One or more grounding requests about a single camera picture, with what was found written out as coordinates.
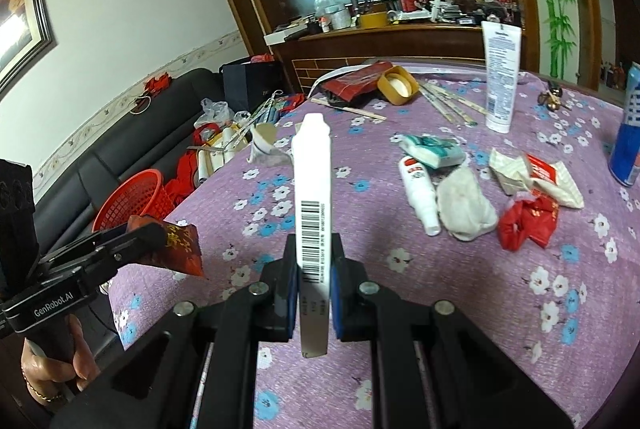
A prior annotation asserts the small brass ornament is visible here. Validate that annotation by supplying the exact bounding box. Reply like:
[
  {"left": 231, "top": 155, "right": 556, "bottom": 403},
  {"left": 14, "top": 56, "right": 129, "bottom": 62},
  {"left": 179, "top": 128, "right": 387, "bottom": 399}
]
[{"left": 537, "top": 82, "right": 567, "bottom": 112}]

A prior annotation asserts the wooden chopstick left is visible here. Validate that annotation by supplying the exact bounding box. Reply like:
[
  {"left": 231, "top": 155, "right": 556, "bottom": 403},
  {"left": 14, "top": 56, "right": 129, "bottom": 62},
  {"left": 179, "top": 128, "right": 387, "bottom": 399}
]
[{"left": 308, "top": 98, "right": 387, "bottom": 122}]

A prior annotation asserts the wooden cabinet counter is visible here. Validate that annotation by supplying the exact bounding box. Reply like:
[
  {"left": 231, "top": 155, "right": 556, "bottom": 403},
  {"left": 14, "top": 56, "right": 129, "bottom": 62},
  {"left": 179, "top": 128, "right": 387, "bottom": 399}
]
[{"left": 271, "top": 24, "right": 484, "bottom": 90}]

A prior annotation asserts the white paper cup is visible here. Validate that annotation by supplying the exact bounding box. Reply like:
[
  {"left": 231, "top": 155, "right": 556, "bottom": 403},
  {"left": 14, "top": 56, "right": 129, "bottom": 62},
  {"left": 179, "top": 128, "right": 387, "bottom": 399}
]
[{"left": 247, "top": 123, "right": 293, "bottom": 167}]

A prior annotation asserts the teal tissue pack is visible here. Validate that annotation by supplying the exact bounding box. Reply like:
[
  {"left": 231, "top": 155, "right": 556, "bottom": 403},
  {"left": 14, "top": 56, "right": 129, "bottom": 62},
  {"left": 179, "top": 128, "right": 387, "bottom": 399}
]
[{"left": 398, "top": 134, "right": 466, "bottom": 170}]

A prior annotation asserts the small white red bottle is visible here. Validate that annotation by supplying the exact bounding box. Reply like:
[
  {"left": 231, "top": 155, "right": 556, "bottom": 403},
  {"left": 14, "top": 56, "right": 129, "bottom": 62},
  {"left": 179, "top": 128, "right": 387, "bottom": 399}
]
[{"left": 398, "top": 156, "right": 442, "bottom": 236}]

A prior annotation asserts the purple floral tablecloth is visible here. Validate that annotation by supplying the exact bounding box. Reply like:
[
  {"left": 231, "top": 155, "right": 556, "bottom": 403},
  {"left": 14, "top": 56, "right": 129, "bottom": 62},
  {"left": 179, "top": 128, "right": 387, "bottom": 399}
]
[{"left": 108, "top": 79, "right": 639, "bottom": 427}]

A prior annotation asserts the red plastic wrapper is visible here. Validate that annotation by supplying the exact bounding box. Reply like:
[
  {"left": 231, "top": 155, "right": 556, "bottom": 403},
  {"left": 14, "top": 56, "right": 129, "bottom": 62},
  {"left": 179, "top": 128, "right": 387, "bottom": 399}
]
[{"left": 497, "top": 194, "right": 560, "bottom": 251}]

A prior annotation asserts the white barcode tube box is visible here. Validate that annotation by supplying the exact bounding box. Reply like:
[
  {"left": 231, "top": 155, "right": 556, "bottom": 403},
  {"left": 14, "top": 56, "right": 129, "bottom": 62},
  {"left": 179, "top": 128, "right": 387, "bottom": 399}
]
[{"left": 292, "top": 113, "right": 332, "bottom": 359}]

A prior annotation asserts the crumpled white red paper box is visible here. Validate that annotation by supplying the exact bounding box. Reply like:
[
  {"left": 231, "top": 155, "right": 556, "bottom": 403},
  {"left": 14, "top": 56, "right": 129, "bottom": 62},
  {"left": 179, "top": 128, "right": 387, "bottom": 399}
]
[{"left": 489, "top": 149, "right": 585, "bottom": 209}]

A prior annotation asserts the dark red pouch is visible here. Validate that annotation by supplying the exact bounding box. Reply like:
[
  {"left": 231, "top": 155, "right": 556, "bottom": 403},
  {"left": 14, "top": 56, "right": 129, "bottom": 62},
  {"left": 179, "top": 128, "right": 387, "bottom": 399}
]
[{"left": 320, "top": 61, "right": 393, "bottom": 108}]

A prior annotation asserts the red plastic mesh basket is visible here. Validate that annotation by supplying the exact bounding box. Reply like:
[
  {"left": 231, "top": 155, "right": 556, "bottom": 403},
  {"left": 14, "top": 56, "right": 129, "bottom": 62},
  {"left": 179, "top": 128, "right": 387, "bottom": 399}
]
[{"left": 92, "top": 169, "right": 175, "bottom": 232}]

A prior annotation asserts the yellow tape roll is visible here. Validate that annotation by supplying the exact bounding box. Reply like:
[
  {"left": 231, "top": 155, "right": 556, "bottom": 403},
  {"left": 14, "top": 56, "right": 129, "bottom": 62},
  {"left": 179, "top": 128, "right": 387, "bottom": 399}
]
[{"left": 378, "top": 65, "right": 419, "bottom": 106}]

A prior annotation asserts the framed wall picture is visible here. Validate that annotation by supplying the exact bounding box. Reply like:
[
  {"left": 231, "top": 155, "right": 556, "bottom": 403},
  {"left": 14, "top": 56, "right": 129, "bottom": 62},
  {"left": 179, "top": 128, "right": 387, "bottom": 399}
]
[{"left": 0, "top": 0, "right": 56, "bottom": 99}]

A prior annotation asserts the clear plastic bag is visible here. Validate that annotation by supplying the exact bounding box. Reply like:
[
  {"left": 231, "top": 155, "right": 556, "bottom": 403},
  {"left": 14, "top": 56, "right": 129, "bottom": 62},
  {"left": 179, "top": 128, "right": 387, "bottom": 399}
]
[{"left": 194, "top": 98, "right": 234, "bottom": 129}]

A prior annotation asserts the paper wrapped chopsticks bundle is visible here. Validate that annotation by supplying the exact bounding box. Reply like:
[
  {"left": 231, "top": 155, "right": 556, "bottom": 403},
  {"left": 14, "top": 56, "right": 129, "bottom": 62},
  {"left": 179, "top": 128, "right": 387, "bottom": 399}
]
[{"left": 419, "top": 82, "right": 487, "bottom": 127}]

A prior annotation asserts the left hand with bracelet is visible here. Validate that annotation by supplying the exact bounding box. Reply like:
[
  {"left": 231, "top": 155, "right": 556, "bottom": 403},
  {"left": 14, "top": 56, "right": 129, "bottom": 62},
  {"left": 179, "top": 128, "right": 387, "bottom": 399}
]
[{"left": 21, "top": 314, "right": 101, "bottom": 409}]

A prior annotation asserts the dark blue gift bag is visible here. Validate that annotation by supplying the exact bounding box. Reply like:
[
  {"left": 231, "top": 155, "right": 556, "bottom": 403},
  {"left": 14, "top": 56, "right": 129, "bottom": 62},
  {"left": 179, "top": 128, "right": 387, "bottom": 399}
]
[{"left": 219, "top": 58, "right": 291, "bottom": 112}]

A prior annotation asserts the crumpled white tissue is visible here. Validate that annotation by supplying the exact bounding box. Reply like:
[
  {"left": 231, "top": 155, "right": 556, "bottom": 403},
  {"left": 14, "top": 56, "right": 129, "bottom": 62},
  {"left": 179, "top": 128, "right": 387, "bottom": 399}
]
[{"left": 436, "top": 167, "right": 498, "bottom": 241}]

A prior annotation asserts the red gold snack packet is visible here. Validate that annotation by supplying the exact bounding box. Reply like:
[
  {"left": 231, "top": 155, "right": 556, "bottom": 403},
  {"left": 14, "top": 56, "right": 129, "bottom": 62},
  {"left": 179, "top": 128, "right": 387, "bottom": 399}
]
[{"left": 127, "top": 215, "right": 205, "bottom": 277}]

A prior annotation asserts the black leather sofa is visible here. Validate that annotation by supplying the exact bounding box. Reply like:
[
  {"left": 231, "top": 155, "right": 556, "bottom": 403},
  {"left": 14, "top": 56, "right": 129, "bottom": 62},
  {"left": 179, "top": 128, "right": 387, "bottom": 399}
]
[{"left": 35, "top": 67, "right": 224, "bottom": 255}]

